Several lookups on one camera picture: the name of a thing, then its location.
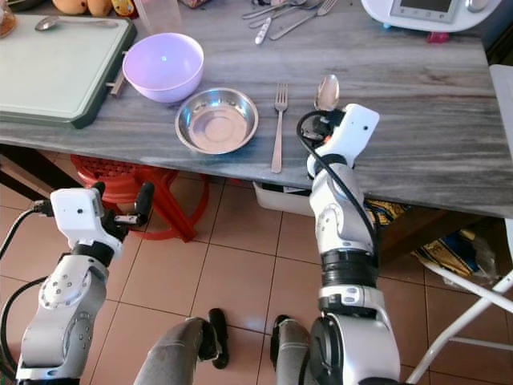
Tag brown wooden stick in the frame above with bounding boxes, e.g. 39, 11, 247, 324
110, 67, 127, 98

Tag orange yellow fruits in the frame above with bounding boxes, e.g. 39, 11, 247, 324
51, 0, 137, 18

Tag grey left robot leg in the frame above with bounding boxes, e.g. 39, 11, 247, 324
134, 308, 230, 385

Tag white plastic bin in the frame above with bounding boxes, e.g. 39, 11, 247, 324
252, 180, 315, 218

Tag yellow printed bag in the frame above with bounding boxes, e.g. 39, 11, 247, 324
365, 199, 491, 279

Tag grey robot leg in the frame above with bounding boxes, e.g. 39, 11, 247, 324
134, 308, 230, 385
268, 314, 315, 385

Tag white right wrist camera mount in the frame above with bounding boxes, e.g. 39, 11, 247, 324
325, 103, 381, 166

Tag white handled utensil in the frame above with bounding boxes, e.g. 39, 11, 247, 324
254, 16, 273, 46

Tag long steel fork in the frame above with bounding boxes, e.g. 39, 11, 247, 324
269, 0, 339, 42

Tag grey right robot leg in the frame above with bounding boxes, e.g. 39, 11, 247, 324
268, 314, 315, 385

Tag pale green cutting board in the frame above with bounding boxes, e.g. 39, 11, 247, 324
0, 14, 139, 130

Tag shallow steel bowl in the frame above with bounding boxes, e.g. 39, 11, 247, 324
175, 87, 260, 156

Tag steel dinner fork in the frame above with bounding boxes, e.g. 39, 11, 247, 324
271, 82, 290, 175

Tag white kitchen appliance with display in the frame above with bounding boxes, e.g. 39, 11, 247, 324
360, 0, 503, 35

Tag thin steel spoon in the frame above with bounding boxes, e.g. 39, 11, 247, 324
240, 0, 305, 21

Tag glass jar with brown food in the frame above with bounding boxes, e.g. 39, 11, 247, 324
0, 0, 18, 39

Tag steel table spoon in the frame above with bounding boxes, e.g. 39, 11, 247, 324
314, 74, 341, 112

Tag purple plastic bowl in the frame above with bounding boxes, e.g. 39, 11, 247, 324
123, 32, 206, 104

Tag steel spoon with long handle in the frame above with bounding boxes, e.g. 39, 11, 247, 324
35, 15, 122, 33

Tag red plastic stool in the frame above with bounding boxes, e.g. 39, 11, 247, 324
70, 153, 199, 242

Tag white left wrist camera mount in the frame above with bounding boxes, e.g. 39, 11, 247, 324
50, 188, 118, 251

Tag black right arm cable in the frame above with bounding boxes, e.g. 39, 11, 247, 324
296, 110, 382, 259

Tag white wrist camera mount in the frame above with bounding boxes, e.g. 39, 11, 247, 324
325, 103, 381, 166
50, 188, 118, 251

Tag dark wooden table leg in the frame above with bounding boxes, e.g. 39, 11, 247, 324
0, 143, 67, 203

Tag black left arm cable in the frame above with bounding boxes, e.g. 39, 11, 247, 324
0, 202, 55, 379

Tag white metal frame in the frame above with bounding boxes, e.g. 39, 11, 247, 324
403, 218, 513, 385

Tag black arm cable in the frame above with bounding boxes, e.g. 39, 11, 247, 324
0, 202, 55, 379
296, 110, 382, 259

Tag clear plastic cup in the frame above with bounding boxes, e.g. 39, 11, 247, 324
134, 0, 184, 34

